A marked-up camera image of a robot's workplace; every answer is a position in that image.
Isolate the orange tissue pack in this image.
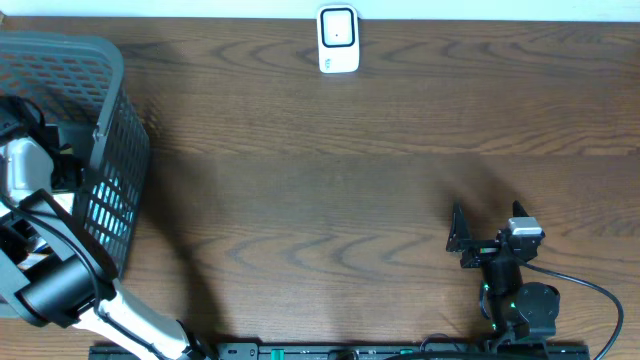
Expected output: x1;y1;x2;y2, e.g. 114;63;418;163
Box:
18;253;49;271

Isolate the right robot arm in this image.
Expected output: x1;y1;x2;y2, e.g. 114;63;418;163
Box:
446;201;560;344

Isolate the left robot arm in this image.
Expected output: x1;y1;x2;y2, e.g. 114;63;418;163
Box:
1;95;218;359

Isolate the white barcode scanner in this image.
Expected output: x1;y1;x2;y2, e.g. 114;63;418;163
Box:
316;4;360;74

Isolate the grey plastic basket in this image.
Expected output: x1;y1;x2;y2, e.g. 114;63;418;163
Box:
1;31;150;279

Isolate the right black cable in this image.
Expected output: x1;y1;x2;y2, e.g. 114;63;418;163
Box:
514;257;625;360

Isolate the black cable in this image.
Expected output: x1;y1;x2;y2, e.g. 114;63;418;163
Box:
514;257;625;360
0;194;166;360

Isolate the left black cable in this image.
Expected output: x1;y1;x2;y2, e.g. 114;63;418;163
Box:
0;194;166;360

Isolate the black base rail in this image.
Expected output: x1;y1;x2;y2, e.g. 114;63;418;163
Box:
88;341;592;360

